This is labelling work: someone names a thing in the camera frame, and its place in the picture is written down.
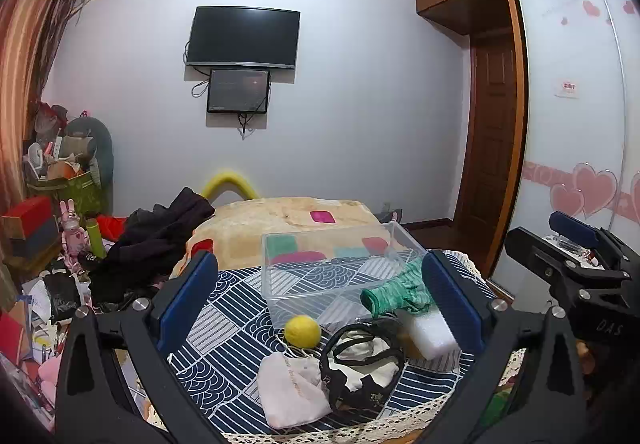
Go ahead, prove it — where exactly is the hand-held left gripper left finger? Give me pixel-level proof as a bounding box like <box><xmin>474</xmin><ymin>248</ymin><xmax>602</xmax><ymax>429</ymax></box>
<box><xmin>54</xmin><ymin>250</ymin><xmax>226</xmax><ymax>444</ymax></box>

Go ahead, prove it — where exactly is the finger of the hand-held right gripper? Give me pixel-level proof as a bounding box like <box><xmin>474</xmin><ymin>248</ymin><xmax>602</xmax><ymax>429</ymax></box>
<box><xmin>504</xmin><ymin>226</ymin><xmax>632</xmax><ymax>310</ymax></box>
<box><xmin>547</xmin><ymin>210</ymin><xmax>640</xmax><ymax>275</ymax></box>

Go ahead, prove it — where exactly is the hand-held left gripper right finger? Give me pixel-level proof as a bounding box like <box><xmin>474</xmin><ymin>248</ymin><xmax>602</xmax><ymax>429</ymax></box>
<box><xmin>420</xmin><ymin>249</ymin><xmax>586</xmax><ymax>444</ymax></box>

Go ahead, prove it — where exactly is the white foam block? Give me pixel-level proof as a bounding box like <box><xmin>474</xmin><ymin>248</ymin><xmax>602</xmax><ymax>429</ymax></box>
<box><xmin>397</xmin><ymin>309</ymin><xmax>463</xmax><ymax>361</ymax></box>

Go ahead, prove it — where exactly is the green knitted sock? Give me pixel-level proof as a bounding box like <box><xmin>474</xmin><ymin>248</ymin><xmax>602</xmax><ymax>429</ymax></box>
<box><xmin>361</xmin><ymin>258</ymin><xmax>436</xmax><ymax>317</ymax></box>

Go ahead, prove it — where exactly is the cream patterned cloth item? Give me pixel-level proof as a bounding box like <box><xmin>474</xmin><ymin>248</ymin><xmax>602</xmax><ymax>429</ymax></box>
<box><xmin>320</xmin><ymin>321</ymin><xmax>407</xmax><ymax>412</ymax></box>

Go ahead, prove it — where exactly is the yellow felt ball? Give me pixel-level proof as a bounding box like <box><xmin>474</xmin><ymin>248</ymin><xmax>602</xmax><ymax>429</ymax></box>
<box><xmin>284</xmin><ymin>315</ymin><xmax>322</xmax><ymax>350</ymax></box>

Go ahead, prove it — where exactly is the clear plastic storage box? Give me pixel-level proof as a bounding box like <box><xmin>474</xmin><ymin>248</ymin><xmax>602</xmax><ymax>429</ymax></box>
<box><xmin>261</xmin><ymin>221</ymin><xmax>430</xmax><ymax>335</ymax></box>

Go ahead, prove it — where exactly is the pink drawstring pouch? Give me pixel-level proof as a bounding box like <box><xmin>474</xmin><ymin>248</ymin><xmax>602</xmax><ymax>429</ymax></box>
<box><xmin>257</xmin><ymin>351</ymin><xmax>332</xmax><ymax>429</ymax></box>

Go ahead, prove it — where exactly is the pile of black clothes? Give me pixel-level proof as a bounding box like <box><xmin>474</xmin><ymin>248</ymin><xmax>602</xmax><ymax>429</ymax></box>
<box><xmin>89</xmin><ymin>186</ymin><xmax>216</xmax><ymax>310</ymax></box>

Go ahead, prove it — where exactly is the blue patterned tablecloth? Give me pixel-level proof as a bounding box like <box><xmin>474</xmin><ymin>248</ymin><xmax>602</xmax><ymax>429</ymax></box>
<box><xmin>165</xmin><ymin>249</ymin><xmax>501</xmax><ymax>440</ymax></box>

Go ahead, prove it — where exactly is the wardrobe sliding door with hearts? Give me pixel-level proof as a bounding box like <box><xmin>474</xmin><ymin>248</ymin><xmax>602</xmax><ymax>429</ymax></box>
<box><xmin>487</xmin><ymin>0</ymin><xmax>640</xmax><ymax>285</ymax></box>

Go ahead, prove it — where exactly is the red cloth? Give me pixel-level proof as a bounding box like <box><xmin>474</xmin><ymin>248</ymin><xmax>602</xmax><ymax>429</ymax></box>
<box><xmin>96</xmin><ymin>215</ymin><xmax>131</xmax><ymax>241</ymax></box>

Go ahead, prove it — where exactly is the green bottle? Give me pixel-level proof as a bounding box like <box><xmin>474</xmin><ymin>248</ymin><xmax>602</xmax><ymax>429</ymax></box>
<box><xmin>86</xmin><ymin>219</ymin><xmax>107</xmax><ymax>260</ymax></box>

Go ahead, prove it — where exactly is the brown wooden door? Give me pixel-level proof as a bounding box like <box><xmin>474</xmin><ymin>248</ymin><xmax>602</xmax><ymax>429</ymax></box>
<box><xmin>457</xmin><ymin>36</ymin><xmax>523</xmax><ymax>250</ymax></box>

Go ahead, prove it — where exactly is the beige blanket with coloured squares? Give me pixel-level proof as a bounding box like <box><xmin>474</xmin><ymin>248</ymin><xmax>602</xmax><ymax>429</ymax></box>
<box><xmin>170</xmin><ymin>196</ymin><xmax>426</xmax><ymax>280</ymax></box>

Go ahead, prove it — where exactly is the yellow foam arch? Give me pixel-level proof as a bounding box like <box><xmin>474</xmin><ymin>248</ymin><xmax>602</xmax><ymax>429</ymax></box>
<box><xmin>201</xmin><ymin>170</ymin><xmax>261</xmax><ymax>202</ymax></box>

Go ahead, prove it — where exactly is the black printed bag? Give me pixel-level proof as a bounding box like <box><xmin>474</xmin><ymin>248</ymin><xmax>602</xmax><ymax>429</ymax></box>
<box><xmin>44</xmin><ymin>271</ymin><xmax>83</xmax><ymax>322</ymax></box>

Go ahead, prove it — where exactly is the pink rabbit toy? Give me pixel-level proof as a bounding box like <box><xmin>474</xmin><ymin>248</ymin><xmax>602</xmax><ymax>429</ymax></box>
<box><xmin>59</xmin><ymin>200</ymin><xmax>91</xmax><ymax>270</ymax></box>

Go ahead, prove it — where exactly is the green storage bin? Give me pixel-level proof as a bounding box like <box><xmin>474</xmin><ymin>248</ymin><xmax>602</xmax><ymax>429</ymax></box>
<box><xmin>27</xmin><ymin>171</ymin><xmax>108</xmax><ymax>220</ymax></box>

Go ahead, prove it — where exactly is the grey blue box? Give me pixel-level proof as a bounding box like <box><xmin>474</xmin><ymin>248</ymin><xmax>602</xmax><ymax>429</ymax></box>
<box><xmin>10</xmin><ymin>219</ymin><xmax>61</xmax><ymax>257</ymax></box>

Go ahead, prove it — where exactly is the pile of papers and clutter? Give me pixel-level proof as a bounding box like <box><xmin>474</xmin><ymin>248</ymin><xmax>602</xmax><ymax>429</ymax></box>
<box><xmin>0</xmin><ymin>264</ymin><xmax>71</xmax><ymax>405</ymax></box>

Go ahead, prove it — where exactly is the grey plush pillow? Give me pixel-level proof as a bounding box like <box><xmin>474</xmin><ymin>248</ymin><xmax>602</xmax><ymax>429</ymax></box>
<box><xmin>62</xmin><ymin>116</ymin><xmax>115</xmax><ymax>197</ymax></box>

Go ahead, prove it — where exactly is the red box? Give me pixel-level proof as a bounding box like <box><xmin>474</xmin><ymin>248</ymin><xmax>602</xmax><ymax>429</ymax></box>
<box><xmin>2</xmin><ymin>196</ymin><xmax>56</xmax><ymax>240</ymax></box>

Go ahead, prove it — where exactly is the pile of household clutter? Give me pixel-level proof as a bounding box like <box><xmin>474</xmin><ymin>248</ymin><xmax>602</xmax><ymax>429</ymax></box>
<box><xmin>22</xmin><ymin>101</ymin><xmax>96</xmax><ymax>185</ymax></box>

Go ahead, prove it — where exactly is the striped brown curtain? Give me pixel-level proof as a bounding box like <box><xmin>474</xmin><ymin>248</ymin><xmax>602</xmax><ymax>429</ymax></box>
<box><xmin>0</xmin><ymin>0</ymin><xmax>93</xmax><ymax>245</ymax></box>

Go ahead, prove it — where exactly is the black hanging cable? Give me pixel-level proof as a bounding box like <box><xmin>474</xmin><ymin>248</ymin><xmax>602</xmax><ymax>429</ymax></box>
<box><xmin>236</xmin><ymin>112</ymin><xmax>257</xmax><ymax>141</ymax></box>

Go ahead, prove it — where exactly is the small black wall monitor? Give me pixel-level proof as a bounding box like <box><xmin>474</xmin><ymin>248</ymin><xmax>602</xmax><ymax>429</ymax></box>
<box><xmin>207</xmin><ymin>69</ymin><xmax>271</xmax><ymax>115</ymax></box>

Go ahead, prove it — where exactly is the black wall television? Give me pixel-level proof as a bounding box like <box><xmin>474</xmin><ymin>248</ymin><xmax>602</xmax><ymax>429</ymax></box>
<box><xmin>185</xmin><ymin>6</ymin><xmax>301</xmax><ymax>71</ymax></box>

